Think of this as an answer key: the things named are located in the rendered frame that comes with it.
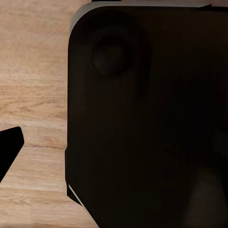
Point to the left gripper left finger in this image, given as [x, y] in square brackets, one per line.
[11, 142]

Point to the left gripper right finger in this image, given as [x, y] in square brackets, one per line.
[221, 141]

